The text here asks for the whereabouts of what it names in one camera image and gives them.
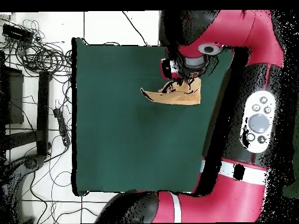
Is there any tan terry towel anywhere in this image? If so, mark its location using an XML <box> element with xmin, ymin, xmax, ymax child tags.
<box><xmin>140</xmin><ymin>76</ymin><xmax>202</xmax><ymax>106</ymax></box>

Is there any black power strip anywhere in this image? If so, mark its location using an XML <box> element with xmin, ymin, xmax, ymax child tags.
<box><xmin>53</xmin><ymin>107</ymin><xmax>71</xmax><ymax>147</ymax></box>

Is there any long black cable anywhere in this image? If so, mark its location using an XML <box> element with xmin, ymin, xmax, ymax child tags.
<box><xmin>121</xmin><ymin>10</ymin><xmax>150</xmax><ymax>47</ymax></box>

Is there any black upright post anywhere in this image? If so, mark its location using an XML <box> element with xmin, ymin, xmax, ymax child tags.
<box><xmin>36</xmin><ymin>71</ymin><xmax>51</xmax><ymax>156</ymax></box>

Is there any dark curved stand base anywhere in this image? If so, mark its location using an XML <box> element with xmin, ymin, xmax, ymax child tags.
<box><xmin>0</xmin><ymin>153</ymin><xmax>46</xmax><ymax>223</ymax></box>

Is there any black horizontal beam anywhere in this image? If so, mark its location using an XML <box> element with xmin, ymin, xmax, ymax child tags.
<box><xmin>0</xmin><ymin>129</ymin><xmax>39</xmax><ymax>151</ymax></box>

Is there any black cable tangle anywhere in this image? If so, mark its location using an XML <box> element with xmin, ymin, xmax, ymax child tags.
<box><xmin>0</xmin><ymin>19</ymin><xmax>73</xmax><ymax>78</ymax></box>

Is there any dark flat panel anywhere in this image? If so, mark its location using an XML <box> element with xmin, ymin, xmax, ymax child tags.
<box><xmin>0</xmin><ymin>66</ymin><xmax>25</xmax><ymax>125</ymax></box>

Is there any dark green table cloth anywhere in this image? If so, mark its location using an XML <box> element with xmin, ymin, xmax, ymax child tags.
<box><xmin>71</xmin><ymin>37</ymin><xmax>234</xmax><ymax>197</ymax></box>

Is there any black adapter box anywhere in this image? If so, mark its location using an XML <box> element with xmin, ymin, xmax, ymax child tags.
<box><xmin>2</xmin><ymin>23</ymin><xmax>34</xmax><ymax>44</ymax></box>

